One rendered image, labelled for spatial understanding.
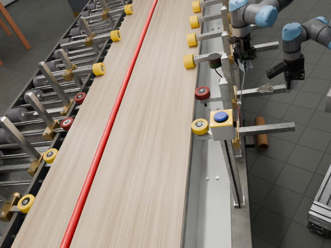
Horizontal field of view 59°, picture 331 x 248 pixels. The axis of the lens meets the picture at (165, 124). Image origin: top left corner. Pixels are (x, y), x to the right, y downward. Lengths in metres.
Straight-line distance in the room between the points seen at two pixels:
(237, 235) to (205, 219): 0.20
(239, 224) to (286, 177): 1.02
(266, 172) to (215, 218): 0.95
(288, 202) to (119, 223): 1.28
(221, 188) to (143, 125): 0.50
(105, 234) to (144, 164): 0.34
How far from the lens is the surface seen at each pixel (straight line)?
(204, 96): 1.54
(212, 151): 1.63
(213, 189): 1.49
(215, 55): 1.40
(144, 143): 1.40
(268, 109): 2.72
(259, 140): 2.37
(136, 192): 1.24
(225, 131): 0.92
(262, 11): 1.20
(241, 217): 1.31
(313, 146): 2.43
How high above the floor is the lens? 1.86
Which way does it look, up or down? 41 degrees down
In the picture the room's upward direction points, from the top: 22 degrees counter-clockwise
